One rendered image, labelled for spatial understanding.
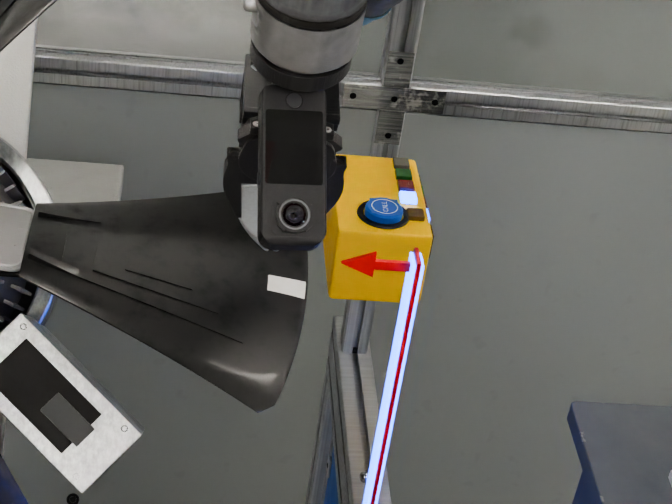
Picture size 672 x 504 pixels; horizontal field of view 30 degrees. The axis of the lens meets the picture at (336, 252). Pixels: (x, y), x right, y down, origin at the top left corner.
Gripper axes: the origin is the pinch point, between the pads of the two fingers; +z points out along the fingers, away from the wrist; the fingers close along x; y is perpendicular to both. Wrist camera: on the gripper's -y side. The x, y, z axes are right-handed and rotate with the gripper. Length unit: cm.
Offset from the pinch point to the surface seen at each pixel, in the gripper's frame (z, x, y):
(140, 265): 2.3, 10.4, -1.1
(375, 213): 19.2, -12.6, 20.7
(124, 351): 89, 14, 48
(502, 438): 102, -50, 44
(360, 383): 41.6, -14.3, 14.2
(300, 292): 4.3, -2.8, -1.2
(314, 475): 64, -12, 15
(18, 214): 3.5, 20.7, 4.2
